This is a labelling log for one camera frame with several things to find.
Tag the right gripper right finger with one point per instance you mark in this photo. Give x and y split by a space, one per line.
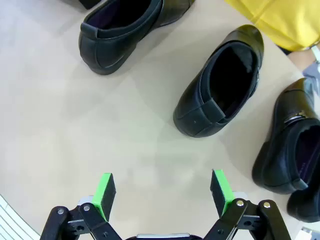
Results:
222 197

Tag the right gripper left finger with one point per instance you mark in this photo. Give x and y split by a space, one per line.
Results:
102 200

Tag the black leather loafer shoe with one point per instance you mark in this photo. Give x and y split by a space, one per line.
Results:
275 160
192 117
107 55
305 207

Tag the person's left forearm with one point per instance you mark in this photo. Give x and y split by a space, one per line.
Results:
300 58

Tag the black shoe stand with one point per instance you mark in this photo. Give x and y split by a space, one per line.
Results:
87 3

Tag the silver wrist watch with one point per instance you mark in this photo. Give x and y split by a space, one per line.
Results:
317 53

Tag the person in yellow hoodie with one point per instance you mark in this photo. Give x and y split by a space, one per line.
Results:
287 20

